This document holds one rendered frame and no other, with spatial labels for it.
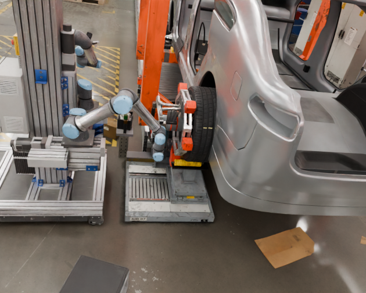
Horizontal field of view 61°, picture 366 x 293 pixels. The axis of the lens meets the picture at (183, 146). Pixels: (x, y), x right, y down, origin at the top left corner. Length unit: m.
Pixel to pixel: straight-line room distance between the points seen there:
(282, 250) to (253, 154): 1.44
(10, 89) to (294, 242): 2.70
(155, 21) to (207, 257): 2.04
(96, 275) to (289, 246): 1.77
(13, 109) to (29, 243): 1.06
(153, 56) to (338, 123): 1.79
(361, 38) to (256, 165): 5.31
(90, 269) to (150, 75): 1.73
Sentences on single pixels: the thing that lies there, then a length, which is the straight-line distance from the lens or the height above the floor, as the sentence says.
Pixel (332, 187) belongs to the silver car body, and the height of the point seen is 1.12.
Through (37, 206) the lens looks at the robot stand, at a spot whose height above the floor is 0.22.
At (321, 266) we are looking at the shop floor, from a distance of 3.21.
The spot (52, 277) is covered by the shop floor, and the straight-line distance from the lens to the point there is 2.66.
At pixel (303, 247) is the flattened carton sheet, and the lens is 3.25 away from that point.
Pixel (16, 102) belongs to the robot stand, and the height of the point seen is 1.04.
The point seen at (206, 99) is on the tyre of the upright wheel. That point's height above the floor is 1.15.
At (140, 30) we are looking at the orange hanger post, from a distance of 4.88.
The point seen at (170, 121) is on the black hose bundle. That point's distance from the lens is 2.47.
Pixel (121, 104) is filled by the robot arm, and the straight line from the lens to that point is 2.06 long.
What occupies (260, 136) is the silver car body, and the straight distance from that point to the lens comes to 1.80.
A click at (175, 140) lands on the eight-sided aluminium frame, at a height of 0.61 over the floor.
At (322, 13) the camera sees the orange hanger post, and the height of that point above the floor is 1.55.
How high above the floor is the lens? 2.21
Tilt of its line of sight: 34 degrees down
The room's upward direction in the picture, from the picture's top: 11 degrees clockwise
